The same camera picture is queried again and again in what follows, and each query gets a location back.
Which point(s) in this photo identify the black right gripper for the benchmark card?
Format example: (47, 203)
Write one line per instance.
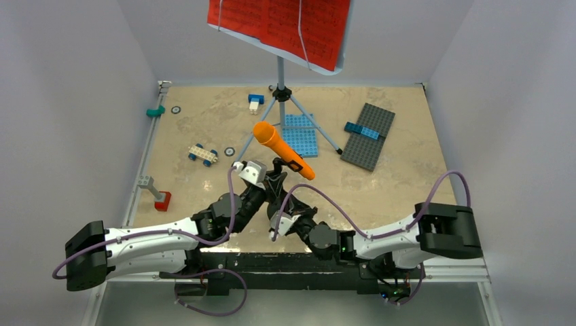
(295, 206)

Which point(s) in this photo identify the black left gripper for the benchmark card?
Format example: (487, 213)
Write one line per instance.
(263, 193)

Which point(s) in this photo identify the black microphone stand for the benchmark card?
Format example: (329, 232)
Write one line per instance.
(277, 177)

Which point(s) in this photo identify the orange toy microphone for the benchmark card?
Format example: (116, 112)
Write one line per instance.
(267, 135)

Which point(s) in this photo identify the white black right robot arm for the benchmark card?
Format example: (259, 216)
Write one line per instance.
(436, 230)

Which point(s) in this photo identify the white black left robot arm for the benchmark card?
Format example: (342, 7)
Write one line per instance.
(96, 253)

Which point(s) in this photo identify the light blue building baseplate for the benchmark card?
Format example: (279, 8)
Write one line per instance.
(300, 134)

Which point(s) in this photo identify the toy brick car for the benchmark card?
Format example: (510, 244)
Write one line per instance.
(199, 153)

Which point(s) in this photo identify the grey building baseplate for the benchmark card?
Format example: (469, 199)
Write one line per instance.
(364, 152)

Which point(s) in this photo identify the blue and white brick stack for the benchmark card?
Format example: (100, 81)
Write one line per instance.
(255, 100)

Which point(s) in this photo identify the blue building brick strip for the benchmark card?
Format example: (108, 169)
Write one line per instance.
(362, 130)

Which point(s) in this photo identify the teal curved block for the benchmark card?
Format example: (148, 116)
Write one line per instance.
(157, 112)

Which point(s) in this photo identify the red sheet music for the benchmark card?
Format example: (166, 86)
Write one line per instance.
(309, 33)

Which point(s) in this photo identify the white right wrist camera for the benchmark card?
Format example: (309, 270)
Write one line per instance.
(282, 225)

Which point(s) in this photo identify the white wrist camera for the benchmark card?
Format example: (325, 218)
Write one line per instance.
(282, 225)
(252, 172)

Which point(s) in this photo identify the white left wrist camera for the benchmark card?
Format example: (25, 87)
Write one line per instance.
(252, 172)

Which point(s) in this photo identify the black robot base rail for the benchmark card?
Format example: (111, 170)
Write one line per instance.
(218, 273)

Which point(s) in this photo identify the grey post on red brick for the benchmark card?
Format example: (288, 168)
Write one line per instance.
(161, 199)

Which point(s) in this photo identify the aluminium left edge rail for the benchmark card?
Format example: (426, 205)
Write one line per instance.
(135, 194)

